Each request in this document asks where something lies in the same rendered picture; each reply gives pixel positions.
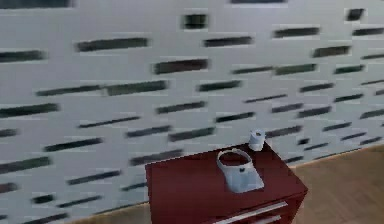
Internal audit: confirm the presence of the pale blue sun visor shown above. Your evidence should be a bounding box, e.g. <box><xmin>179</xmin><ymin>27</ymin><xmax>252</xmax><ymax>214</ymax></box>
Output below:
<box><xmin>216</xmin><ymin>147</ymin><xmax>265</xmax><ymax>194</ymax></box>

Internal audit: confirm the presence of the dark red chest of drawers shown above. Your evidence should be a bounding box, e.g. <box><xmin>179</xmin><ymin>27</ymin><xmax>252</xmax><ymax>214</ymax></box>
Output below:
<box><xmin>144</xmin><ymin>142</ymin><xmax>309</xmax><ymax>224</ymax></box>

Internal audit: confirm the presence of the white toilet paper roll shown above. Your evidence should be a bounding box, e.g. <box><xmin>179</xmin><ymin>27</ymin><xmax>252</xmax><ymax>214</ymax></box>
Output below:
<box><xmin>248</xmin><ymin>128</ymin><xmax>267</xmax><ymax>152</ymax></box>

